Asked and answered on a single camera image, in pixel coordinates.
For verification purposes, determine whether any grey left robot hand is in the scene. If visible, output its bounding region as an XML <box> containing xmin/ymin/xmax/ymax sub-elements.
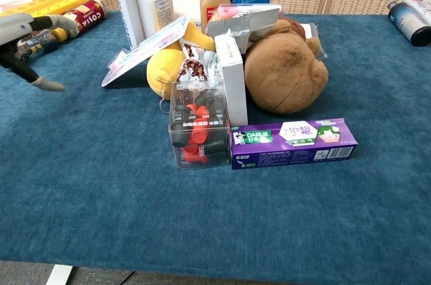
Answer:
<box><xmin>0</xmin><ymin>12</ymin><xmax>80</xmax><ymax>92</ymax></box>

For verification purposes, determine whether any yellow block tray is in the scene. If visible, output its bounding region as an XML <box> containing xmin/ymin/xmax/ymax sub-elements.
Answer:
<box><xmin>0</xmin><ymin>0</ymin><xmax>90</xmax><ymax>18</ymax></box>

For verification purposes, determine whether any blister card pack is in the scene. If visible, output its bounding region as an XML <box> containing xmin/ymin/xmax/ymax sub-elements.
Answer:
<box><xmin>100</xmin><ymin>14</ymin><xmax>190</xmax><ymax>89</ymax></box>

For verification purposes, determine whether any plain white box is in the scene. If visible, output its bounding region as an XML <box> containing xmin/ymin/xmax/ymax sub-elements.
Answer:
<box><xmin>171</xmin><ymin>0</ymin><xmax>203</xmax><ymax>26</ymax></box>

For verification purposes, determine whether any clear box of capsules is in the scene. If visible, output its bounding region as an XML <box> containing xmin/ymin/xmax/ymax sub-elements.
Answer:
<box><xmin>168</xmin><ymin>81</ymin><xmax>232</xmax><ymax>170</ymax></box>

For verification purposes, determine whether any slim white cardboard box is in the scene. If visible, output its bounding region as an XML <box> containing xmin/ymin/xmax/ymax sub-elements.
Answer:
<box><xmin>213</xmin><ymin>28</ymin><xmax>249</xmax><ymax>127</ymax></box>

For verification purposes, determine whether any purple Darlie toothpaste box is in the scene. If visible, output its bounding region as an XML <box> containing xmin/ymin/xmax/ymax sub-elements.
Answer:
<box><xmin>230</xmin><ymin>117</ymin><xmax>359</xmax><ymax>170</ymax></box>

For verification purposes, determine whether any white printed tube box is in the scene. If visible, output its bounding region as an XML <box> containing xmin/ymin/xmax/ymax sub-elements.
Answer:
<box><xmin>401</xmin><ymin>0</ymin><xmax>431</xmax><ymax>20</ymax></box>

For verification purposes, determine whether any dark patterned bottle yellow cap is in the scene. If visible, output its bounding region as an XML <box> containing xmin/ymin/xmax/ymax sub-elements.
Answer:
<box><xmin>15</xmin><ymin>26</ymin><xmax>72</xmax><ymax>64</ymax></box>

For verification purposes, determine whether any red Costa coffee can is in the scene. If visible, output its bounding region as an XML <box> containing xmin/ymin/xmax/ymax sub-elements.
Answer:
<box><xmin>62</xmin><ymin>0</ymin><xmax>108</xmax><ymax>35</ymax></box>

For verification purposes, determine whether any tall white bottle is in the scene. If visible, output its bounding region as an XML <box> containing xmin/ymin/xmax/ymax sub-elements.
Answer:
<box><xmin>108</xmin><ymin>0</ymin><xmax>146</xmax><ymax>51</ymax></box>

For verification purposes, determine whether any white bottle blue cap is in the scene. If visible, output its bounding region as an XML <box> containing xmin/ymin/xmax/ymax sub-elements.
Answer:
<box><xmin>133</xmin><ymin>0</ymin><xmax>175</xmax><ymax>39</ymax></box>

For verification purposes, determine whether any yellow plush toy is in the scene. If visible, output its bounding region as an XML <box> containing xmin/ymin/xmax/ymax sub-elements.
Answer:
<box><xmin>145</xmin><ymin>21</ymin><xmax>216</xmax><ymax>100</ymax></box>

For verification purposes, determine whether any coffee bean print packet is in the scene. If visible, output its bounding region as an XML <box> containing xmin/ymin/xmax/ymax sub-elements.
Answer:
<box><xmin>176</xmin><ymin>40</ymin><xmax>224</xmax><ymax>91</ymax></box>

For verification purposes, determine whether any blue velvet tablecloth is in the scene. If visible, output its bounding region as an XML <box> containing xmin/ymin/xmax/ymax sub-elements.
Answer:
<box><xmin>0</xmin><ymin>10</ymin><xmax>431</xmax><ymax>281</ymax></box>

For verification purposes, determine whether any brown coffee bottle white cap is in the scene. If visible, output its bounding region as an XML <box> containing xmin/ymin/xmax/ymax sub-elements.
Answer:
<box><xmin>199</xmin><ymin>0</ymin><xmax>232</xmax><ymax>30</ymax></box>

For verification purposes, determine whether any silver grey foil package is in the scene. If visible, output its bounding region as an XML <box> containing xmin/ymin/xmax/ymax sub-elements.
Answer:
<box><xmin>205</xmin><ymin>5</ymin><xmax>281</xmax><ymax>55</ymax></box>

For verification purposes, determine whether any brown plush toy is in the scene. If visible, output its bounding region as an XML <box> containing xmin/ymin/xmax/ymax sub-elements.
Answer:
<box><xmin>244</xmin><ymin>18</ymin><xmax>329</xmax><ymax>116</ymax></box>

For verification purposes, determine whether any clear plastic bag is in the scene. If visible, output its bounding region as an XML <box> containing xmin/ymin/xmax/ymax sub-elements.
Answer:
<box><xmin>298</xmin><ymin>23</ymin><xmax>328</xmax><ymax>61</ymax></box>

